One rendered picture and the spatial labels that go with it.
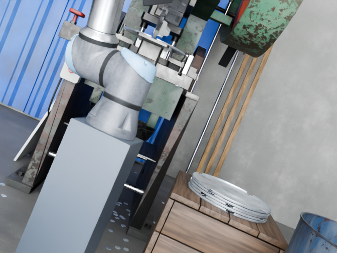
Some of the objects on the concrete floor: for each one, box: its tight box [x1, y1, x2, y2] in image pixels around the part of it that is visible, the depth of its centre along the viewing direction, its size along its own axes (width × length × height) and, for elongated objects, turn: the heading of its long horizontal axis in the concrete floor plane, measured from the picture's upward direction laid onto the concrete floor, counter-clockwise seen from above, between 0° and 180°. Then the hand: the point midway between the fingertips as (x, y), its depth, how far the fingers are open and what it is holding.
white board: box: [14, 99, 56, 161], centre depth 226 cm, size 14×50×59 cm, turn 106°
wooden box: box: [142, 170, 288, 253], centre depth 146 cm, size 40×38×35 cm
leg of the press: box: [126, 46, 207, 242], centre depth 217 cm, size 92×12×90 cm, turn 106°
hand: (153, 35), depth 170 cm, fingers closed
